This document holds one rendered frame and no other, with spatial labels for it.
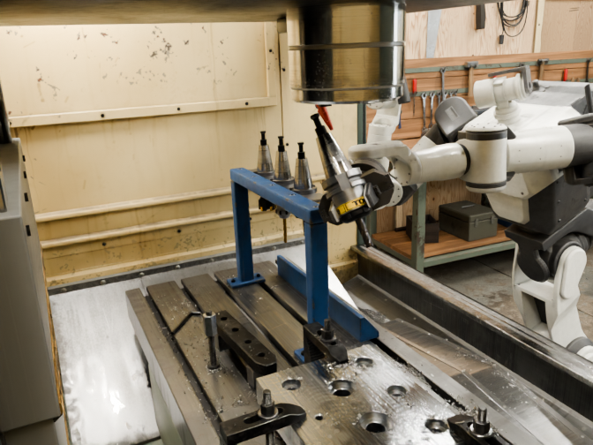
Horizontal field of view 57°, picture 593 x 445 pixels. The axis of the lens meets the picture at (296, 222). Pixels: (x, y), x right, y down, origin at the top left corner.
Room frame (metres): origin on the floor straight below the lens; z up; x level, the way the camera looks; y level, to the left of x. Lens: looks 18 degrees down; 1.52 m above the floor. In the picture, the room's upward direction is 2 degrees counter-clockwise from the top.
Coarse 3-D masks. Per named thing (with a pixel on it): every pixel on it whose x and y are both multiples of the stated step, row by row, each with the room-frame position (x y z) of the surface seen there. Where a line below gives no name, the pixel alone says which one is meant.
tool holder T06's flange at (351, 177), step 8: (336, 176) 0.79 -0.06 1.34; (344, 176) 0.79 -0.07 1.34; (352, 176) 0.78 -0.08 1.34; (360, 176) 0.81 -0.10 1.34; (328, 184) 0.79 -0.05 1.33; (336, 184) 0.78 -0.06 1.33; (344, 184) 0.78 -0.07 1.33; (352, 184) 0.78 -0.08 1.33; (360, 184) 0.79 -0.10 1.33; (328, 192) 0.79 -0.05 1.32; (336, 192) 0.78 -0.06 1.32
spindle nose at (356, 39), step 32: (288, 32) 0.77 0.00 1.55; (320, 32) 0.72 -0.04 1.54; (352, 32) 0.71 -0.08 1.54; (384, 32) 0.72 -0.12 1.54; (320, 64) 0.72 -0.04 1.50; (352, 64) 0.71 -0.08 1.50; (384, 64) 0.72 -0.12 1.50; (320, 96) 0.72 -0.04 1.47; (352, 96) 0.71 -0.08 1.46; (384, 96) 0.72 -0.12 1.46
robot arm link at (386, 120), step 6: (396, 108) 1.55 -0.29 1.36; (378, 114) 1.58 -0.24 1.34; (384, 114) 1.57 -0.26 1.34; (390, 114) 1.56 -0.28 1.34; (396, 114) 1.55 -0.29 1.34; (378, 120) 1.57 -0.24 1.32; (384, 120) 1.56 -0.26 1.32; (390, 120) 1.55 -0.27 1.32; (396, 120) 1.55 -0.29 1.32; (372, 126) 1.52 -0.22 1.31; (378, 126) 1.51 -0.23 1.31; (384, 126) 1.51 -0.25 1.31; (390, 126) 1.52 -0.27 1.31; (372, 132) 1.52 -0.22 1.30; (378, 132) 1.51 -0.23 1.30; (384, 132) 1.51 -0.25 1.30; (390, 132) 1.52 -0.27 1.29
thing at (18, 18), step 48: (0, 0) 0.52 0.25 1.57; (48, 0) 0.53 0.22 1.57; (96, 0) 0.55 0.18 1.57; (144, 0) 0.57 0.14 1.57; (192, 0) 0.59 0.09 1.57; (240, 0) 0.61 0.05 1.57; (288, 0) 0.64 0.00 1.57; (336, 0) 0.66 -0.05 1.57; (384, 0) 0.69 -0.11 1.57; (432, 0) 0.72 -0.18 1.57; (480, 0) 0.75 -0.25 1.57
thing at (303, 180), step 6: (300, 162) 1.20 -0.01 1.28; (306, 162) 1.20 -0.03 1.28; (300, 168) 1.20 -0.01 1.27; (306, 168) 1.20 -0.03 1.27; (300, 174) 1.19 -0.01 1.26; (306, 174) 1.20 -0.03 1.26; (294, 180) 1.21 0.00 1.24; (300, 180) 1.19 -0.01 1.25; (306, 180) 1.19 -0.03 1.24; (294, 186) 1.20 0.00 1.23; (300, 186) 1.19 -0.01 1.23; (306, 186) 1.19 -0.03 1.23; (312, 186) 1.21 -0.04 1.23
